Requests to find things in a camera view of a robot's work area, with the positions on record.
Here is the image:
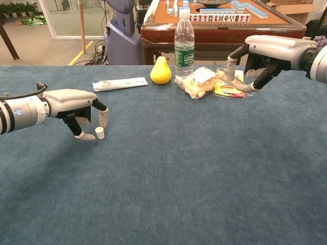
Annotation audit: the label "potted green plants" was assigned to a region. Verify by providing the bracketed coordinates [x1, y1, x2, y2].
[0, 2, 39, 18]

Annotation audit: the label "clear water bottle green label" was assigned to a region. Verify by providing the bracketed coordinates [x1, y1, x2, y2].
[174, 9, 195, 79]

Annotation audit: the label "cardboard box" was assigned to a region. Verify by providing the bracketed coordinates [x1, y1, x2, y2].
[265, 0, 317, 25]

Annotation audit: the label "black table leg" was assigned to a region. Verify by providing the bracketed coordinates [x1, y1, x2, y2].
[0, 21, 20, 61]

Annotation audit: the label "green bag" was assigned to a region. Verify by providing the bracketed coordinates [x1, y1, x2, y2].
[20, 15, 48, 26]

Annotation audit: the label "black tripod stand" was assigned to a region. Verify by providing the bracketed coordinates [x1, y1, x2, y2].
[310, 10, 327, 41]

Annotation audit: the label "wooden pole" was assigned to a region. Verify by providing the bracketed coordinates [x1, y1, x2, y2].
[78, 0, 87, 55]

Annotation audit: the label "white framed glass partition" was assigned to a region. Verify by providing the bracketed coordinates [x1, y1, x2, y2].
[38, 0, 107, 40]

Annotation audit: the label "tangle of floor cables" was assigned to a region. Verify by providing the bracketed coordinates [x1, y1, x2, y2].
[85, 40, 109, 66]

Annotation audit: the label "scattered standing mahjong tiles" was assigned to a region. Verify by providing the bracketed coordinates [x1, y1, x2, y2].
[166, 0, 191, 16]

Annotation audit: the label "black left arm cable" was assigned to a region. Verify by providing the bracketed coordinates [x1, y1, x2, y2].
[0, 82, 49, 101]

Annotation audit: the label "clear glass test tube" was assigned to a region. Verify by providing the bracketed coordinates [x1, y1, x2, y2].
[216, 67, 256, 97]

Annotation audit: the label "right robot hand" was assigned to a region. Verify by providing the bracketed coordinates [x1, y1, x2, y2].
[226, 35, 317, 93]

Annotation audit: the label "short blue mahjong tile row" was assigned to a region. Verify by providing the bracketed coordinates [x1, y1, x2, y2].
[199, 8, 237, 14]

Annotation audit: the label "white toothpaste tube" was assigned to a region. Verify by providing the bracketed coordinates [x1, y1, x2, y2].
[92, 77, 149, 93]

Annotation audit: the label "blue table mat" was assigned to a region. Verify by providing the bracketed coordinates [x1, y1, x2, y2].
[0, 64, 327, 245]

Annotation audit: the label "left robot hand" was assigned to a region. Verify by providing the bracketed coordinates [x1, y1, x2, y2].
[42, 88, 109, 141]

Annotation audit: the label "long diagonal blue tile row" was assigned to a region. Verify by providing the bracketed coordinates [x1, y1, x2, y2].
[244, 2, 269, 19]

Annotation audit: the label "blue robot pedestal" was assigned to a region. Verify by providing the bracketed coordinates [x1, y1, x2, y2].
[103, 0, 144, 66]

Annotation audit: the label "brown mahjong table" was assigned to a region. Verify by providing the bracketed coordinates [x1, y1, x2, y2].
[140, 0, 307, 65]

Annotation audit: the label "white plastic sheet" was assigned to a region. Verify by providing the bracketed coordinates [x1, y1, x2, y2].
[143, 0, 160, 26]

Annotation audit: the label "bagged bread snack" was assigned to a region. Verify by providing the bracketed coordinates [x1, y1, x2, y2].
[174, 66, 221, 100]

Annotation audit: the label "blue mahjong tile stack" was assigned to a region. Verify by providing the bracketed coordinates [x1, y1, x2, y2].
[231, 0, 246, 14]

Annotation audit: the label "upright mahjong tile row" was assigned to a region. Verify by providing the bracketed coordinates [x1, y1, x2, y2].
[189, 14, 251, 23]

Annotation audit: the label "yellow pear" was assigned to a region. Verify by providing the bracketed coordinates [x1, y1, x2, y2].
[150, 52, 172, 85]

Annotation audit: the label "razor in yellow blister pack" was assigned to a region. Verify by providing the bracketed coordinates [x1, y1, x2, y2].
[213, 67, 246, 99]

